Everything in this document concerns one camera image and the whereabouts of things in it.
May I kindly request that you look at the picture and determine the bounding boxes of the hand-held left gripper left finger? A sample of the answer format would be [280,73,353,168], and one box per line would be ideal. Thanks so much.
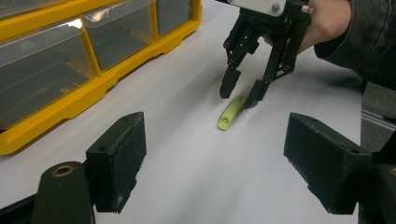
[85,111,148,215]

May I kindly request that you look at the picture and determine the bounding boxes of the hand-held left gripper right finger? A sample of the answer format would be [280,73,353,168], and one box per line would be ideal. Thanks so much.
[283,112,374,216]

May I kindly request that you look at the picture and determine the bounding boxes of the yellow organizer with clear drawers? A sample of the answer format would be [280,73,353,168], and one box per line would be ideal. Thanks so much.
[0,0,204,156]

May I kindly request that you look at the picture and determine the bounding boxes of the grey metal rail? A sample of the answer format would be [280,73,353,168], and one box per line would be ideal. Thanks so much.
[360,109,396,131]

